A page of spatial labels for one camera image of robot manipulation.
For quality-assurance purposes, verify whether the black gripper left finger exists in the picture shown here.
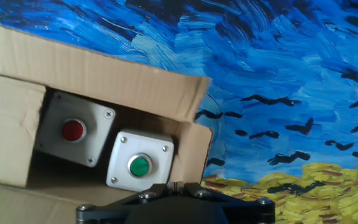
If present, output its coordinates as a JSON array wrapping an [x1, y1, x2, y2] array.
[[75, 182, 177, 224]]

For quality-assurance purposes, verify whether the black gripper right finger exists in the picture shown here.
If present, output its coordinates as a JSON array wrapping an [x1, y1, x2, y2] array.
[[176, 182, 277, 224]]

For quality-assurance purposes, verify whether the brown cardboard box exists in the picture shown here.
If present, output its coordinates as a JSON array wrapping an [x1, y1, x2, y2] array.
[[0, 17, 214, 224]]

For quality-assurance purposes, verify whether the Van Gogh wheatfield print cloth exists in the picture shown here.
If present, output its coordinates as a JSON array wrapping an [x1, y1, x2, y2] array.
[[0, 0, 358, 224]]

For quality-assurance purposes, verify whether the white push-button switch box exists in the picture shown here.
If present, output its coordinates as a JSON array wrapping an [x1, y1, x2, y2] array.
[[105, 129, 175, 192]]

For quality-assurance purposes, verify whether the white red-button switch box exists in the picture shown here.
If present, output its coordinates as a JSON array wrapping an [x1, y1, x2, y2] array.
[[34, 90, 117, 169]]

